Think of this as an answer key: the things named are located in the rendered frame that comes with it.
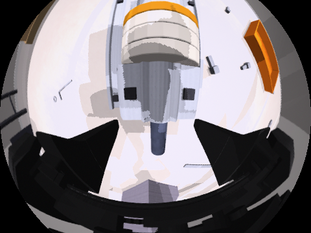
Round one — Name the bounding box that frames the orange open tray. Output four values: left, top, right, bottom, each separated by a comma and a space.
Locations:
244, 20, 279, 94

